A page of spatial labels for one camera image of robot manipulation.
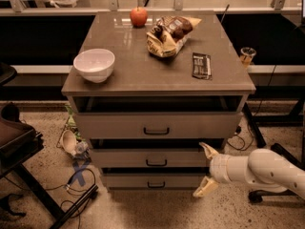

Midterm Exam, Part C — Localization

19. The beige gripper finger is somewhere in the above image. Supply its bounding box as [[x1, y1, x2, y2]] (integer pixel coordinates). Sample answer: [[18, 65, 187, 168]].
[[193, 177, 219, 198], [199, 142, 219, 160]]

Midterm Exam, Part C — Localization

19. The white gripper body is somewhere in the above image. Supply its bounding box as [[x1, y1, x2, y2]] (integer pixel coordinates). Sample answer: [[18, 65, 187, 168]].
[[210, 154, 242, 183]]

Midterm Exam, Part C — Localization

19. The grey drawer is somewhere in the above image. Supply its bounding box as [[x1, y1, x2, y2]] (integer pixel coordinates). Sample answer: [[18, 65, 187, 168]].
[[90, 139, 223, 168], [72, 96, 245, 140], [101, 167, 208, 190]]

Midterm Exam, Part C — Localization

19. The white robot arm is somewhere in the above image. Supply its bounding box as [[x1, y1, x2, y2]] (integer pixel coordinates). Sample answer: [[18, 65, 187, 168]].
[[193, 142, 305, 198]]

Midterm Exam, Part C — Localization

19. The grey drawer cabinet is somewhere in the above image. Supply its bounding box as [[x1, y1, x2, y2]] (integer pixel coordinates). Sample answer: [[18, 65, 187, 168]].
[[61, 10, 257, 194]]

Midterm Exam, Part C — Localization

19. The black office chair base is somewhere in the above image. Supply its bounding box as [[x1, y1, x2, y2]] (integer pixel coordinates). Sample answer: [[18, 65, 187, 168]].
[[248, 142, 305, 204]]

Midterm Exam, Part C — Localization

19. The black table leg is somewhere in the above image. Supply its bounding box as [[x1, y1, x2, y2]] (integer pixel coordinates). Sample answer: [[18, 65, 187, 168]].
[[243, 103, 266, 148]]

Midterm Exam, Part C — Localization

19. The black snack bar wrapper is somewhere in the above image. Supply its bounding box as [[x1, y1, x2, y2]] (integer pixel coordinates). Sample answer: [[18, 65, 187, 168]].
[[193, 52, 212, 80]]

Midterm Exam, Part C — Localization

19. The clear plastic cup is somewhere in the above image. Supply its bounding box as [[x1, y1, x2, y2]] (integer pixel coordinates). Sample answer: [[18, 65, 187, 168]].
[[239, 47, 256, 68]]

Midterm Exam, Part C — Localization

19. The brown chip bag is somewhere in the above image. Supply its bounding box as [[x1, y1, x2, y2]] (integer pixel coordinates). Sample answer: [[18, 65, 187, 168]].
[[147, 16, 201, 58]]

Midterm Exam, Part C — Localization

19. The white bowl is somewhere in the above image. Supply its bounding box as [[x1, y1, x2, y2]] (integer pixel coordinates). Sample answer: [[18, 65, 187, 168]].
[[73, 49, 115, 83]]

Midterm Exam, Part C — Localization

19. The red apple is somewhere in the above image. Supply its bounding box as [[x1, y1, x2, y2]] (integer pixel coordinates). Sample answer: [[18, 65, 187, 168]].
[[130, 7, 148, 28]]

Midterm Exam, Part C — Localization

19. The black chair at left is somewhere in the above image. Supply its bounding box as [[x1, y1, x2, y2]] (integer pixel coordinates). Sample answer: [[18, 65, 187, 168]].
[[0, 62, 99, 229]]

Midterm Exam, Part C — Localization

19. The black floor cable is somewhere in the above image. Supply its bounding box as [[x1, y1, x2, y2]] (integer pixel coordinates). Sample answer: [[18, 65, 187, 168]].
[[44, 167, 97, 229]]

